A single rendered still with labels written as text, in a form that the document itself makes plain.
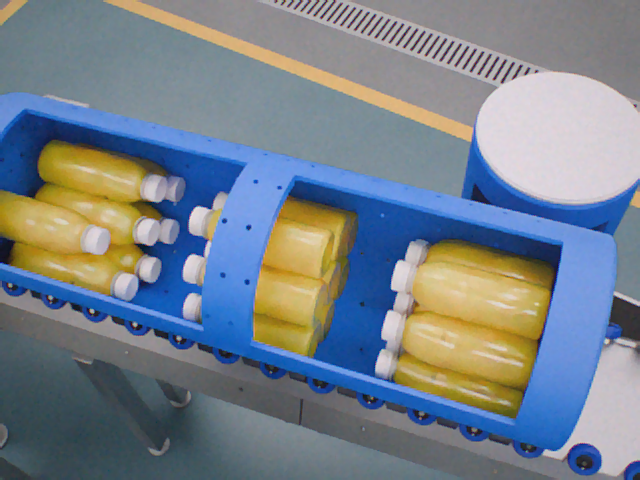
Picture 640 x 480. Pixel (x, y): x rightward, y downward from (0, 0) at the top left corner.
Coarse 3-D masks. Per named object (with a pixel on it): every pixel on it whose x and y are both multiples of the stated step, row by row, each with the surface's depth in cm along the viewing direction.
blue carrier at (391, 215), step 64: (0, 128) 101; (64, 128) 121; (128, 128) 102; (192, 192) 120; (256, 192) 93; (320, 192) 112; (384, 192) 94; (0, 256) 116; (256, 256) 90; (384, 256) 114; (576, 256) 86; (128, 320) 104; (384, 320) 113; (576, 320) 82; (384, 384) 92; (576, 384) 82
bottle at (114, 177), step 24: (48, 144) 112; (72, 144) 112; (48, 168) 111; (72, 168) 110; (96, 168) 109; (120, 168) 108; (144, 168) 110; (96, 192) 110; (120, 192) 109; (144, 192) 109
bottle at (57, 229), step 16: (0, 192) 109; (0, 208) 107; (16, 208) 107; (32, 208) 106; (48, 208) 106; (64, 208) 107; (0, 224) 107; (16, 224) 106; (32, 224) 105; (48, 224) 105; (64, 224) 105; (80, 224) 106; (16, 240) 108; (32, 240) 106; (48, 240) 105; (64, 240) 105; (80, 240) 105
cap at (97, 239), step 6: (96, 228) 106; (102, 228) 106; (90, 234) 105; (96, 234) 105; (102, 234) 106; (108, 234) 107; (90, 240) 105; (96, 240) 105; (102, 240) 106; (108, 240) 108; (90, 246) 105; (96, 246) 105; (102, 246) 107; (90, 252) 106; (96, 252) 106; (102, 252) 107
